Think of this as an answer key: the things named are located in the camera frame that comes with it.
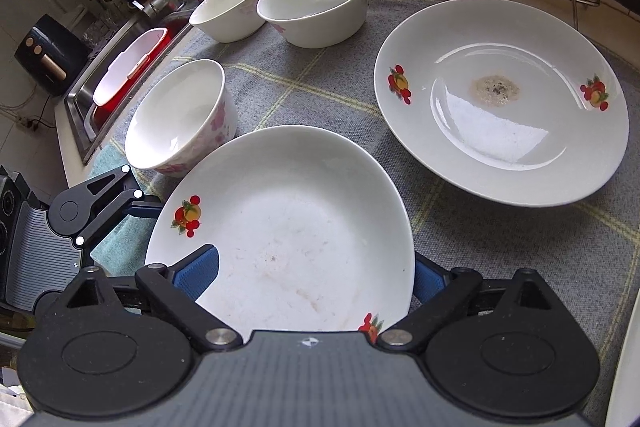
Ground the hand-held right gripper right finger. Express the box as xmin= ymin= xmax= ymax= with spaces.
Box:
xmin=377 ymin=254 xmax=571 ymax=350

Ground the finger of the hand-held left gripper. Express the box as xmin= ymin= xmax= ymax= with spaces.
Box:
xmin=74 ymin=166 xmax=166 ymax=249

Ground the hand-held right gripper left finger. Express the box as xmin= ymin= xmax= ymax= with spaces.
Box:
xmin=47 ymin=244 xmax=243 ymax=353

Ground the pink floral bowl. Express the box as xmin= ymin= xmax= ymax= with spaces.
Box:
xmin=125 ymin=59 xmax=239 ymax=178

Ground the white fruit print plate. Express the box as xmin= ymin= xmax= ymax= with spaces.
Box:
xmin=144 ymin=125 xmax=416 ymax=333

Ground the stained fruit print plate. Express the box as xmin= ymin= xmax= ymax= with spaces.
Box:
xmin=374 ymin=0 xmax=630 ymax=208

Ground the small white bowl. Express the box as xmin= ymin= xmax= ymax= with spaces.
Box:
xmin=189 ymin=0 xmax=268 ymax=44

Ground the teal cloth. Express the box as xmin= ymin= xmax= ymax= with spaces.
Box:
xmin=80 ymin=142 xmax=161 ymax=278

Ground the stainless steel sink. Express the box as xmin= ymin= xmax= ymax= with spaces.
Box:
xmin=64 ymin=0 xmax=221 ymax=165

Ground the white plastic board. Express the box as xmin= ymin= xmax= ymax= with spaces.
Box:
xmin=93 ymin=28 xmax=168 ymax=105

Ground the red basin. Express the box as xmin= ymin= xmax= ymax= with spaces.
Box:
xmin=92 ymin=27 xmax=173 ymax=122

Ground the black air fryer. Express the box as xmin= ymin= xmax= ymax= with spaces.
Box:
xmin=14 ymin=14 xmax=91 ymax=96

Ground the grey checked mat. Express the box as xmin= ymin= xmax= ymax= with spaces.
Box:
xmin=90 ymin=0 xmax=640 ymax=427

